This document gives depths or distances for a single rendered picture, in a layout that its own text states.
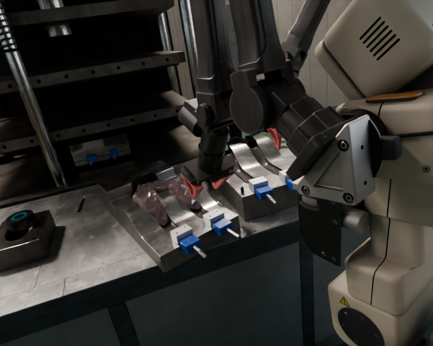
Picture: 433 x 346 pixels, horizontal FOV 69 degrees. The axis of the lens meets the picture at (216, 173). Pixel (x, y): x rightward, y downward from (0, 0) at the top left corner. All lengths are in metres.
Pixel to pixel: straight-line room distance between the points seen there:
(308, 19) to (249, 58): 0.45
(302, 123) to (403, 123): 0.14
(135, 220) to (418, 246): 0.70
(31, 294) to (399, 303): 0.86
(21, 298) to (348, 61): 0.93
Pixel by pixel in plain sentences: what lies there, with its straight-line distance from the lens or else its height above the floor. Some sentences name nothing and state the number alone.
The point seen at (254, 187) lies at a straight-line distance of 0.98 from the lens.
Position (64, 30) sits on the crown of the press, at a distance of 1.88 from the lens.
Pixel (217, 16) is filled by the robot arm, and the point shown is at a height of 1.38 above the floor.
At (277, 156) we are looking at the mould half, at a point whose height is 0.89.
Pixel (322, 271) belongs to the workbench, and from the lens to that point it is 1.28.
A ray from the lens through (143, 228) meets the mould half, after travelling 0.96.
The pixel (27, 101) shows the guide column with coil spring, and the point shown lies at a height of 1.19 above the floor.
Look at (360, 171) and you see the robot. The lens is 0.45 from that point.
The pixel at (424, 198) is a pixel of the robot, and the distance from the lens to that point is 0.61.
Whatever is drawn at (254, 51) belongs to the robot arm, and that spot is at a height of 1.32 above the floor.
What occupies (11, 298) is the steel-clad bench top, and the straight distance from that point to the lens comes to 1.03.
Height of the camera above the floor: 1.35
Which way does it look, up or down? 24 degrees down
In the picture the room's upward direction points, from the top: 9 degrees counter-clockwise
